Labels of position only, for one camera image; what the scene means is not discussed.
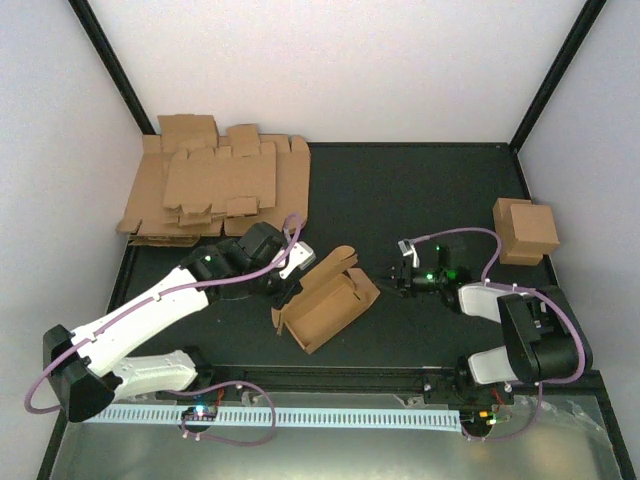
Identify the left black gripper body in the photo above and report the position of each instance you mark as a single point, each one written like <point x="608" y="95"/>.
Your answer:
<point x="278" y="297"/>

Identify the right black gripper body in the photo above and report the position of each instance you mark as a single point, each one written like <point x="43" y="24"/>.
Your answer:
<point x="413" y="284"/>

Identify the left black frame post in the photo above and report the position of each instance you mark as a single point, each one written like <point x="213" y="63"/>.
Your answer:
<point x="103" y="48"/>

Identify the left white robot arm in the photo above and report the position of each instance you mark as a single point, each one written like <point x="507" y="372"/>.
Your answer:
<point x="90" y="366"/>

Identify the cardboard box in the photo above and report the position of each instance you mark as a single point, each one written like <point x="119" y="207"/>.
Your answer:
<point x="500" y="210"/>
<point x="333" y="294"/>
<point x="533" y="230"/>

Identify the black frame post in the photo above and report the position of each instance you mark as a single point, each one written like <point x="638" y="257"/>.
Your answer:
<point x="571" y="45"/>
<point x="103" y="48"/>

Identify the right controller circuit board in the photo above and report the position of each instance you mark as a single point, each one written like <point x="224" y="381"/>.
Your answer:
<point x="480" y="418"/>

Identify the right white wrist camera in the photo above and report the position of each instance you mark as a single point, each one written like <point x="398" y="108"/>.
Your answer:
<point x="409" y="252"/>

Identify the stack of flat cardboard blanks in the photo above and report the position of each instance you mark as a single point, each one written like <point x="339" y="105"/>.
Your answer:
<point x="195" y="182"/>

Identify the left controller circuit board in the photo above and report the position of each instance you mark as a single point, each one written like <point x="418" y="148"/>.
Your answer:
<point x="200" y="412"/>

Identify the light blue slotted cable duct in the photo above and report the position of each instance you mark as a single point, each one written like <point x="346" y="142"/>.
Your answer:
<point x="286" y="417"/>

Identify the right black frame post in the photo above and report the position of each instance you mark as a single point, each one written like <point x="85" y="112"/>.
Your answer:
<point x="571" y="45"/>

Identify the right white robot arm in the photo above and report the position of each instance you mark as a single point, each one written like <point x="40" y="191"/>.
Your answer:
<point x="542" y="340"/>

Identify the controller circuit board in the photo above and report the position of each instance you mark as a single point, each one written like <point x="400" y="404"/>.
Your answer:
<point x="480" y="418"/>
<point x="200" y="412"/>

